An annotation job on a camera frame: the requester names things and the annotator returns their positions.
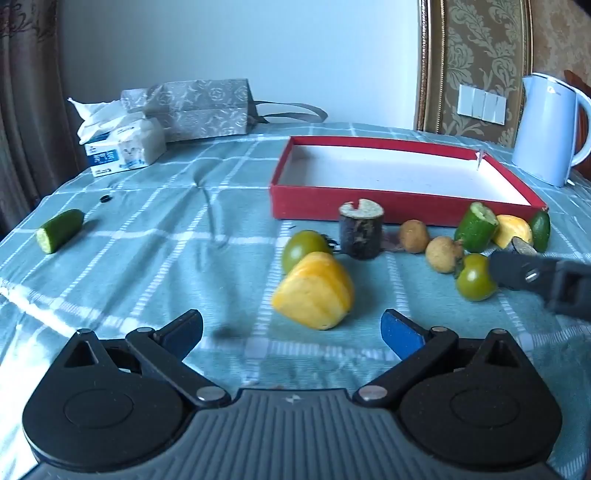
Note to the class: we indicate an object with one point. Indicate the short green cucumber piece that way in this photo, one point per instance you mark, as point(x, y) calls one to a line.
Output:
point(62, 228)

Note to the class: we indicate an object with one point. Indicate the grey patterned gift bag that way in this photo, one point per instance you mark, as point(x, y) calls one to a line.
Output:
point(203, 110)

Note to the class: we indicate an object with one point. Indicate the green tomato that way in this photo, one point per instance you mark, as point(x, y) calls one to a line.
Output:
point(473, 279)
point(300, 247)

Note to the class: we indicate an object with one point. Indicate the brown longan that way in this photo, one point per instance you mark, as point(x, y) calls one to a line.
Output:
point(414, 236)
point(443, 254)

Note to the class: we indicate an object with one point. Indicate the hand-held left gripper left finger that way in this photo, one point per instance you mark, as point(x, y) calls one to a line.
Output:
point(184, 333)

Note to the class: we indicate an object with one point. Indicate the small green avocado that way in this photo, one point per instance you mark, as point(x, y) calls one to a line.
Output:
point(540, 230)

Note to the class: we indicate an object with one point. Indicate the white wall switch panel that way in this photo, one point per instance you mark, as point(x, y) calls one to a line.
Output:
point(480, 104)

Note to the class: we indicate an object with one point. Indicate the light blue electric kettle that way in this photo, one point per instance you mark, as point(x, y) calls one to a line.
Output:
point(545, 134)

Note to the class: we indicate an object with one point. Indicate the red shallow cardboard box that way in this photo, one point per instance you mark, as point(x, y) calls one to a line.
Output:
point(295, 203)

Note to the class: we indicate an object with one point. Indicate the notched dark cylinder chunk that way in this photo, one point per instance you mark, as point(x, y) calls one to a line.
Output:
point(360, 235)

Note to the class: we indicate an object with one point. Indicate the white and blue tissue pack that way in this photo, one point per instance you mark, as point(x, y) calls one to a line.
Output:
point(124, 147)

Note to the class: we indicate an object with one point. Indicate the round dark cylinder chunk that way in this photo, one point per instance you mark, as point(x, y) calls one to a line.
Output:
point(524, 246)

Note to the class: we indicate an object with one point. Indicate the brown patterned curtain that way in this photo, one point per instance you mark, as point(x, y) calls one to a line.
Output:
point(27, 92)

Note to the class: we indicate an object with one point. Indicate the thick green cucumber chunk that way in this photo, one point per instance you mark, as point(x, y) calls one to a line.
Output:
point(475, 228)

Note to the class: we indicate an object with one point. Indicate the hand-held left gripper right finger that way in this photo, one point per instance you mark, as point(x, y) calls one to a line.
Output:
point(401, 333)

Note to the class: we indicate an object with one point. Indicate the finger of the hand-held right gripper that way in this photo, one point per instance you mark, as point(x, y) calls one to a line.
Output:
point(521, 272)

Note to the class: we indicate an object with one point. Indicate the large yellow melon piece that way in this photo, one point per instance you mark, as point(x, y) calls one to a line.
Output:
point(314, 290)

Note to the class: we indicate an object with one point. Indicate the small yellow melon piece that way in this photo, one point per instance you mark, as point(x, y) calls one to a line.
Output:
point(510, 228)

